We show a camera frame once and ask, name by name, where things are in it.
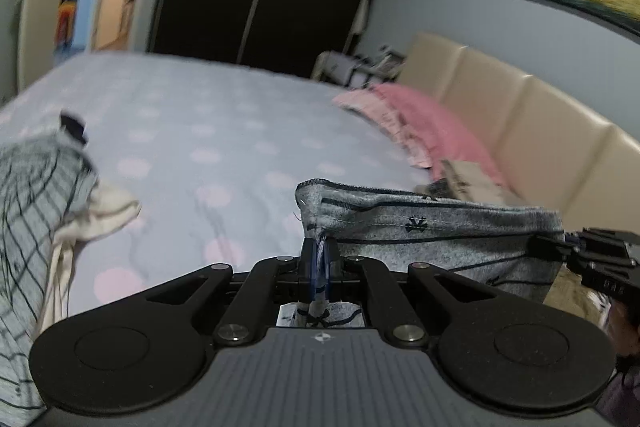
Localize beige patterned pillow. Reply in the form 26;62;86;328
424;159;523;208

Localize grey striped top black tag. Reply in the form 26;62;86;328
0;111;102;424

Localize cream white garment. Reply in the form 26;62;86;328
39;179;144;335

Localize cluttered nightstand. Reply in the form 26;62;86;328
312;46;407;88

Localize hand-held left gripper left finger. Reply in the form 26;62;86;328
125;237;321;348

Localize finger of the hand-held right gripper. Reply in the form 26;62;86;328
527;231;581;264

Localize person's right forearm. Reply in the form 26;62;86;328
601;302;640;419

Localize pink pillow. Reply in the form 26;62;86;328
334;84;507;184

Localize beige padded headboard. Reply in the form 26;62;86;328
399;32;640;235

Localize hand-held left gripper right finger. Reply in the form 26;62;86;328
323;237;521;348

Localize grey striped bow print pants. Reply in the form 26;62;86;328
277;179;567;329

